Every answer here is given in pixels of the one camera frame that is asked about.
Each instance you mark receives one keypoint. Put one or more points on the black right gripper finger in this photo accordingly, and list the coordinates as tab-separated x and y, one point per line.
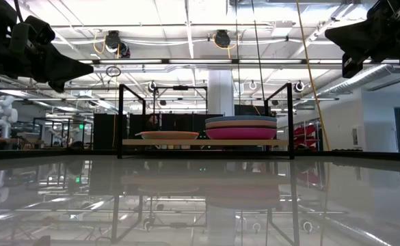
357	30
357	49

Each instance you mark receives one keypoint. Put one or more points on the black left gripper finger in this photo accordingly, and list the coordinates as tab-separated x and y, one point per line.
63	63
66	78

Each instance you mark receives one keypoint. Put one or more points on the small translucent orange plate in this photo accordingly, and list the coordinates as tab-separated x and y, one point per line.
169	134

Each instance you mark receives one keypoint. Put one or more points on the cream plate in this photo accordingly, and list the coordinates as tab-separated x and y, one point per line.
169	138

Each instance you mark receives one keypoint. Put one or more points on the large blue plate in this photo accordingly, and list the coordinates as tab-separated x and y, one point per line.
240	119

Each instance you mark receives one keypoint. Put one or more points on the large salmon plate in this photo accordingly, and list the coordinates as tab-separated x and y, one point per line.
240	124

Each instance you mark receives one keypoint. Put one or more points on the large black plate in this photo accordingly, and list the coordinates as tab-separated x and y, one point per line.
240	128

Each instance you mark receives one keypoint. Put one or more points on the large black ceiling reel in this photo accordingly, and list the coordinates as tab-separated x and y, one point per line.
113	39
222	39

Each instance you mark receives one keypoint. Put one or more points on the white robot figure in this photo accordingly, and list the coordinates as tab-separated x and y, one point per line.
3	116

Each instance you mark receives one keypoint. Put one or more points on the person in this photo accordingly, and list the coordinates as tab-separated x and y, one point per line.
153	120

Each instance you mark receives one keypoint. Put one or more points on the red equipment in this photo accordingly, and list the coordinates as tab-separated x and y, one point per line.
305	133

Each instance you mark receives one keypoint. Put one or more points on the dark panel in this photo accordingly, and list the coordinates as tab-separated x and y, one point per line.
247	110

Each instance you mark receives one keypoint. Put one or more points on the long horizontal light bar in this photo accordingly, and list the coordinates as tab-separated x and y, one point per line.
199	61

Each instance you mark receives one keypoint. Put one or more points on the white building column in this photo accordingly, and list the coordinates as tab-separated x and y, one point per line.
220	92

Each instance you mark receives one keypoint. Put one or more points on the white glossy table sheet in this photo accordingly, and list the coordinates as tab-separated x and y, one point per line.
199	205

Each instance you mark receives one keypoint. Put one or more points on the silver ventilation duct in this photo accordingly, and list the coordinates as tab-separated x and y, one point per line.
357	80

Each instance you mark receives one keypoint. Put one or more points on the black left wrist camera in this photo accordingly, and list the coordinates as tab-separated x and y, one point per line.
37	30

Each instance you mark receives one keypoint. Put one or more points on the black partition wall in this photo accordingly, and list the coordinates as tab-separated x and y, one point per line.
100	133

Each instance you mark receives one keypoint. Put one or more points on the black metal rig frame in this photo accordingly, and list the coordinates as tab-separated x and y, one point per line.
49	155

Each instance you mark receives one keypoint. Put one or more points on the white wall box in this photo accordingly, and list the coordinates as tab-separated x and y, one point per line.
358	136

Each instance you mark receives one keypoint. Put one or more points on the distant black rig frame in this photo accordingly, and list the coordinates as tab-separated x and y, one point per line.
180	87

